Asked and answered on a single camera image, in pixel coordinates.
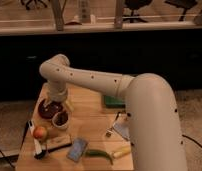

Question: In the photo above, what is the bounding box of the dark red grapes bunch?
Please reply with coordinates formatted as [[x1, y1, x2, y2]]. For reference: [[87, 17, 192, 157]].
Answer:
[[56, 114, 68, 126]]

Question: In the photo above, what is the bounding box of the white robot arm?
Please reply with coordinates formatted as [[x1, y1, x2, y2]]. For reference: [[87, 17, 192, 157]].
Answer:
[[39, 54, 188, 171]]

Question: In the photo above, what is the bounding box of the white paper cup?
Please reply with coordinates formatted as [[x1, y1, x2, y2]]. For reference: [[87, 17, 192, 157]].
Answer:
[[52, 111, 69, 130]]

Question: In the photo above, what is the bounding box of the dark round plate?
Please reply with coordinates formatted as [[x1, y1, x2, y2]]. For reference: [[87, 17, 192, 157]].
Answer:
[[38, 99, 63, 119]]

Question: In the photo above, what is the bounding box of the red orange apple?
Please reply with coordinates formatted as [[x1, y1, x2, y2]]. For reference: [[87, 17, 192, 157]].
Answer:
[[33, 126, 48, 140]]

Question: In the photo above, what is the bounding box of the black stick utensil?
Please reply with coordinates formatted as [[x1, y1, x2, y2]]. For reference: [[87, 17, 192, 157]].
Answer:
[[46, 143, 71, 153]]

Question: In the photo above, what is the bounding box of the blue sponge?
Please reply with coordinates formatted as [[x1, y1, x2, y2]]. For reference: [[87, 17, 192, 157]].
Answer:
[[67, 138, 88, 162]]

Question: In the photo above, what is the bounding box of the green rectangular object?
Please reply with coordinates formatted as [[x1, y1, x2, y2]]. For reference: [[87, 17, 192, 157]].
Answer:
[[103, 96, 125, 108]]

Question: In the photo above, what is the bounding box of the green chili pepper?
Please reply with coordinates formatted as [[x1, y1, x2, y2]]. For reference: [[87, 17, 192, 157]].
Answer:
[[85, 149, 113, 165]]

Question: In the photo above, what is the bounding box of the grey folded cloth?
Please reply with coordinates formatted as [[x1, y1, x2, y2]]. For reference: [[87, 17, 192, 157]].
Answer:
[[113, 123, 130, 141]]

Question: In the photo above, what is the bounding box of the black office chair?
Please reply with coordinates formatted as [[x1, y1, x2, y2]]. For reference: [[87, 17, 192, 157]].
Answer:
[[123, 0, 152, 23]]

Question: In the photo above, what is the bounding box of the white black handled brush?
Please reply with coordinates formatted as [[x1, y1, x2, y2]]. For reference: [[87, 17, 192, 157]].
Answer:
[[28, 120, 46, 159]]

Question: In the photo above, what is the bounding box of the black cable left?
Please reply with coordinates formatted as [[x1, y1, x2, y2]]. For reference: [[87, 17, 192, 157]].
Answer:
[[0, 129, 16, 169]]

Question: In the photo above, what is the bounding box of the black cable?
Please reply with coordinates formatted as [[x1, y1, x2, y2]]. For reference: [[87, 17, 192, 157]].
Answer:
[[182, 133, 202, 153], [0, 129, 16, 169]]

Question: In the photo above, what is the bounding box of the black cable right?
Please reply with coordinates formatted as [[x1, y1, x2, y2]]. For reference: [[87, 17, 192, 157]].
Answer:
[[182, 133, 202, 153]]

